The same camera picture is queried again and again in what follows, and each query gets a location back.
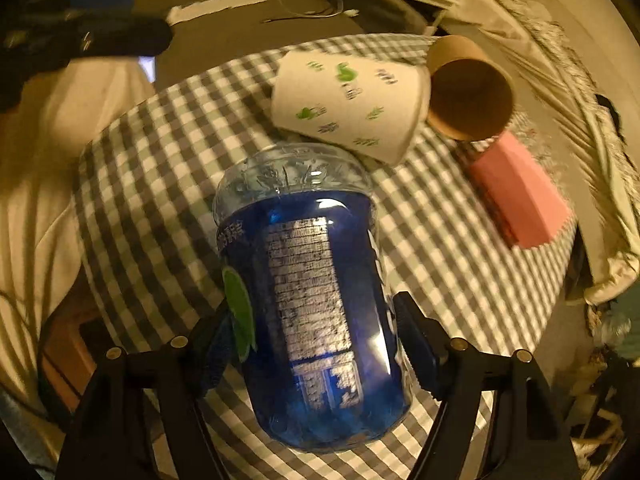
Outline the bed with cream frame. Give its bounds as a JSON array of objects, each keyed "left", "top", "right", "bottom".
[{"left": 445, "top": 0, "right": 639, "bottom": 306}]

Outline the large water jug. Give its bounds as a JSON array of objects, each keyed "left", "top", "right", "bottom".
[{"left": 600, "top": 311, "right": 632, "bottom": 348}]

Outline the white paper cup green print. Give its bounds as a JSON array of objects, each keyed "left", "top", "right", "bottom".
[{"left": 271, "top": 51, "right": 431, "bottom": 166}]

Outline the checkered tablecloth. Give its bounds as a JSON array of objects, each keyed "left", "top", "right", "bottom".
[{"left": 71, "top": 32, "right": 582, "bottom": 480}]

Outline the brown kraft paper cup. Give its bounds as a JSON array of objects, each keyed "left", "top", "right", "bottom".
[{"left": 426, "top": 35, "right": 515, "bottom": 142}]

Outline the white charging cable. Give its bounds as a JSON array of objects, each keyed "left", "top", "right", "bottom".
[{"left": 262, "top": 0, "right": 362, "bottom": 24}]

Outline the blue plastic cup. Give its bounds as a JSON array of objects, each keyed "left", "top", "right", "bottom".
[{"left": 214, "top": 143, "right": 410, "bottom": 452}]

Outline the pink box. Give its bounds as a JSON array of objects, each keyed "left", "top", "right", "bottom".
[{"left": 466, "top": 131, "right": 572, "bottom": 249}]

